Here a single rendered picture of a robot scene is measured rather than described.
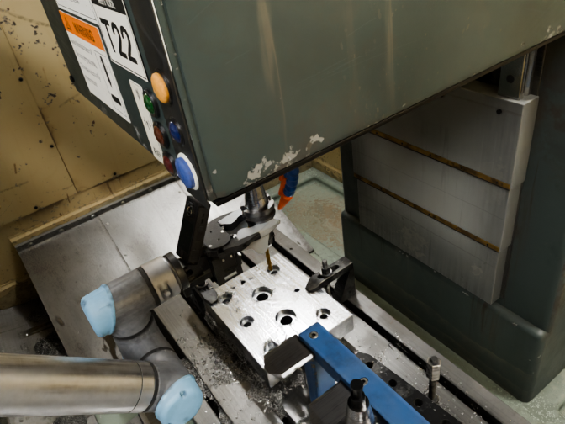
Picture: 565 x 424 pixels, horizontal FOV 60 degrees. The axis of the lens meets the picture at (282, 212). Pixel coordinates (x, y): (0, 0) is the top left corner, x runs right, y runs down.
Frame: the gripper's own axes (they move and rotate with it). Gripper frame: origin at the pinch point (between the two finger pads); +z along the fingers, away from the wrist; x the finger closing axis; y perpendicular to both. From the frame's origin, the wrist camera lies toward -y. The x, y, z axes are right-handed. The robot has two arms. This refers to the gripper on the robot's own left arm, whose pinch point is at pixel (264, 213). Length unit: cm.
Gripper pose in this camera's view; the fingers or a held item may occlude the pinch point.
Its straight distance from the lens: 92.2
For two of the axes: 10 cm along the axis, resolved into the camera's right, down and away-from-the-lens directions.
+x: 5.7, 4.1, -7.1
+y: 1.5, 8.0, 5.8
